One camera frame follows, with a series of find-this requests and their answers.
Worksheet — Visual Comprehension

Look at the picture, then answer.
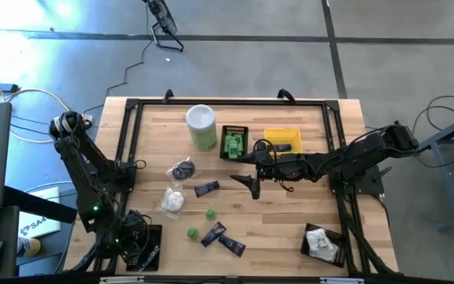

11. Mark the silver aluminium bar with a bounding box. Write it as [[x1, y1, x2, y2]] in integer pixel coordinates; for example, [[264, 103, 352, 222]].
[[319, 277, 365, 284], [99, 275, 145, 283]]

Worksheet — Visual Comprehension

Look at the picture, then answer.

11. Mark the green white disinfecting wipes canister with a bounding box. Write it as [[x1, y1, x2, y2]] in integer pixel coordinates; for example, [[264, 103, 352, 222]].
[[185, 103, 218, 152]]

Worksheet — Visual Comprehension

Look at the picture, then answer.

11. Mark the black aluminium table frame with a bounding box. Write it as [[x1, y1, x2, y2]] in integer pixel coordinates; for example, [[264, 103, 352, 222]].
[[63, 97, 400, 284]]

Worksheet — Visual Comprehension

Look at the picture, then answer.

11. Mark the cream floor cable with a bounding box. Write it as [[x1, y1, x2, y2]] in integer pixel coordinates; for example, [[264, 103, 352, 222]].
[[0, 65, 73, 144]]

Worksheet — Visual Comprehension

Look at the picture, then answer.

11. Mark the white printed box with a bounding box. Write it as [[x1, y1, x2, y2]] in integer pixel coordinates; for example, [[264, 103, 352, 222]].
[[17, 185, 62, 239]]

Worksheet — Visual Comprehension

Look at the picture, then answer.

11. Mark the black floor cable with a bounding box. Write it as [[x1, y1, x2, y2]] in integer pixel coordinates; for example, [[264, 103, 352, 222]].
[[81, 3, 151, 115], [407, 93, 454, 189]]

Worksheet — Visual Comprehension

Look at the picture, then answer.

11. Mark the black floor fan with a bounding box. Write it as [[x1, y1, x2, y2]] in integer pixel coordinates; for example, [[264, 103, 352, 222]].
[[143, 0, 185, 53]]

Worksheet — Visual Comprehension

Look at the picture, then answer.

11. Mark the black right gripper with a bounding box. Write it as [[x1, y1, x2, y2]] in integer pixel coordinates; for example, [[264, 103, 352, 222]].
[[229, 140, 293, 201]]

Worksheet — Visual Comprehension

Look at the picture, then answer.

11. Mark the yellow slotted plastic basket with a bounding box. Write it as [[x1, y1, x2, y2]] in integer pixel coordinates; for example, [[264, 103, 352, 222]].
[[263, 127, 303, 155]]

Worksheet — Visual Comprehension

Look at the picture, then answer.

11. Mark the dark blue DSC tube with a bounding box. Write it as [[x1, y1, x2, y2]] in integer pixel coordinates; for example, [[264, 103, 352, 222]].
[[218, 234, 247, 258], [199, 221, 228, 249], [268, 143, 293, 154], [193, 180, 221, 199]]

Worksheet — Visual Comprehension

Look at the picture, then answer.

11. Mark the yellow white round object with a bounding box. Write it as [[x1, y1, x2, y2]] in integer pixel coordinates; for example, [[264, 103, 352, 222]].
[[17, 236, 42, 258]]

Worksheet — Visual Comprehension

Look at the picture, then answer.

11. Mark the black slotted plastic basket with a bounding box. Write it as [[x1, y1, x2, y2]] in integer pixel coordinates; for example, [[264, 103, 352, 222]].
[[219, 125, 250, 162], [300, 222, 347, 269], [125, 223, 164, 273]]

